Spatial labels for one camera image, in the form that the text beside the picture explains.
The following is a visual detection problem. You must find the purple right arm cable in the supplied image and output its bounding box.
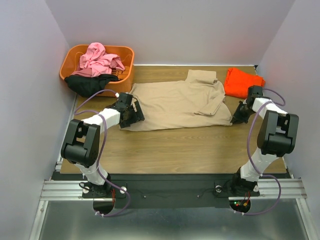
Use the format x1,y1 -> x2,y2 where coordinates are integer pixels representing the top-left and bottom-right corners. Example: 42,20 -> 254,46
233,87 -> 286,216

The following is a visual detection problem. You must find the pink t shirt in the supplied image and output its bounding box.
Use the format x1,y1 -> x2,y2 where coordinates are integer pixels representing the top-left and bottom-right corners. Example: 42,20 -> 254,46
72,42 -> 125,78

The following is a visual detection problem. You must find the white round knob left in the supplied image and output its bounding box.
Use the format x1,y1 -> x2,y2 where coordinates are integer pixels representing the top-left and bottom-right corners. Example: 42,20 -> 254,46
119,186 -> 127,194

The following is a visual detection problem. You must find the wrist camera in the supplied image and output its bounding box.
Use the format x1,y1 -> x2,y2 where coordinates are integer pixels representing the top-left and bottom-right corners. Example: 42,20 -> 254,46
114,92 -> 136,111
246,85 -> 263,102

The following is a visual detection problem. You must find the black t shirt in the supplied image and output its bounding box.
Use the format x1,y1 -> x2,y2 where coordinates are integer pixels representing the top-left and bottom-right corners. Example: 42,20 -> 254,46
64,74 -> 119,98

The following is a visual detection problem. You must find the aluminium rail frame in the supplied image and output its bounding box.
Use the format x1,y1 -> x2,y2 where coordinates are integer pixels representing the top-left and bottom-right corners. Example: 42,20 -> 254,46
29,94 -> 312,240

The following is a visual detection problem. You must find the beige t shirt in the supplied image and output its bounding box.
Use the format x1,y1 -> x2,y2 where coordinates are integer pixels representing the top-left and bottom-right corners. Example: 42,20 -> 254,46
126,69 -> 232,132

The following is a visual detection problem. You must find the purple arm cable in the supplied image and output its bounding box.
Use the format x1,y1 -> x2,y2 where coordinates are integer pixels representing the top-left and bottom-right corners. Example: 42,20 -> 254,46
233,87 -> 286,216
73,89 -> 132,218

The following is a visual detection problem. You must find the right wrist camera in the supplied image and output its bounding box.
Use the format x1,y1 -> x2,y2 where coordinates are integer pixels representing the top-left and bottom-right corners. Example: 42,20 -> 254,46
246,85 -> 263,102

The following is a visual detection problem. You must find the silver round knob right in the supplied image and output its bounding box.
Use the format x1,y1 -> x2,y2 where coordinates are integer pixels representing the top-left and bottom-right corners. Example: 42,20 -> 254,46
215,185 -> 223,194

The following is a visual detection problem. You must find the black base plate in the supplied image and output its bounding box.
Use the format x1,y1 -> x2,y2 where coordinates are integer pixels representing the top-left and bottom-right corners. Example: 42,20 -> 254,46
51,171 -> 292,210

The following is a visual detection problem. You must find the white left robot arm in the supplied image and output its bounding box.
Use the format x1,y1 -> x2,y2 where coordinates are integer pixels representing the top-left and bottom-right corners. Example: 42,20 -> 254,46
60,99 -> 145,198

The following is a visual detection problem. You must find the folded orange t shirt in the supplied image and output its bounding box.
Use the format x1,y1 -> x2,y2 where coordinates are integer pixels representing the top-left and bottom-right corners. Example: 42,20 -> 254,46
224,67 -> 266,99

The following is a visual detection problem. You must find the orange plastic basket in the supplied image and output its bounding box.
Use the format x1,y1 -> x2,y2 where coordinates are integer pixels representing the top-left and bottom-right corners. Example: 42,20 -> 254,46
59,44 -> 135,93

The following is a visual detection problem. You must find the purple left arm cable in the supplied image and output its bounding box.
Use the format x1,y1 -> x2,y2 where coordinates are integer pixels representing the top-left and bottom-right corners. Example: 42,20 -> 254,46
73,89 -> 132,218

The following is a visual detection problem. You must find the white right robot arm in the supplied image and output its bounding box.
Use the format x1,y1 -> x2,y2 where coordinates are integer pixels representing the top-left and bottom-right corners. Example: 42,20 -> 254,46
230,97 -> 300,195

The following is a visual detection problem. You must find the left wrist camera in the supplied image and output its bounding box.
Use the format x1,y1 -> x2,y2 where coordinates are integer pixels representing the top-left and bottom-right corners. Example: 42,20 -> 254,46
114,92 -> 136,111

